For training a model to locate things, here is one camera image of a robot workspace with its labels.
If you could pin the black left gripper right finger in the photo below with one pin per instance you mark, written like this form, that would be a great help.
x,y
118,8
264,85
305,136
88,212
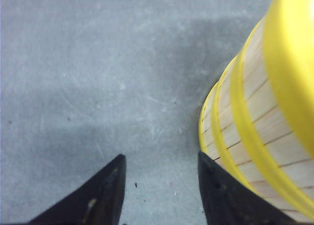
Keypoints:
x,y
227,202

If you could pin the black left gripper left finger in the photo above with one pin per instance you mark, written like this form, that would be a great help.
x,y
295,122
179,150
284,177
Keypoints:
x,y
98,201

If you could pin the near bamboo steamer basket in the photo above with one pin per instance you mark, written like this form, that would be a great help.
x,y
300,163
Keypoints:
x,y
220,136

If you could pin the bamboo steamer basket single bun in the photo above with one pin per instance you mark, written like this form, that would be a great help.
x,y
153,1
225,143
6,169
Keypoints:
x,y
283,41

